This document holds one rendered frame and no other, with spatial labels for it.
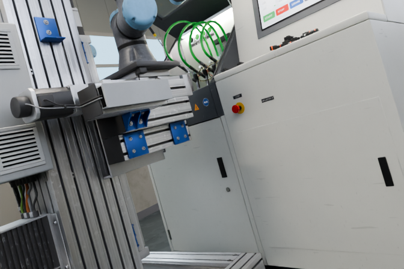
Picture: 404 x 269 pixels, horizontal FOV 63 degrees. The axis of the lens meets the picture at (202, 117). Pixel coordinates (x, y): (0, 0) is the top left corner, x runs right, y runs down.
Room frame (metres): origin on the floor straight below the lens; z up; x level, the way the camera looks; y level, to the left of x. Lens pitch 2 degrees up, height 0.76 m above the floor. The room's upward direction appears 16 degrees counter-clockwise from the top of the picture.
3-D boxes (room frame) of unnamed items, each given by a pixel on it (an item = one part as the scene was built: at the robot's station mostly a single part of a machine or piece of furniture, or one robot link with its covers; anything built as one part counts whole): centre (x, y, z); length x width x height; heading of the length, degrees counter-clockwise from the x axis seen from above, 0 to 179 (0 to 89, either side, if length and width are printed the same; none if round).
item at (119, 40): (1.26, 0.18, 1.20); 0.13 x 0.12 x 0.14; 27
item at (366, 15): (1.39, -0.43, 0.96); 0.70 x 0.22 x 0.03; 46
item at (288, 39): (1.36, -0.46, 1.01); 0.23 x 0.11 x 0.06; 46
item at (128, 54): (1.27, 0.18, 1.09); 0.15 x 0.15 x 0.10
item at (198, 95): (1.81, 0.13, 0.87); 0.62 x 0.04 x 0.16; 46
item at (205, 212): (1.80, 0.15, 0.44); 0.65 x 0.02 x 0.68; 46
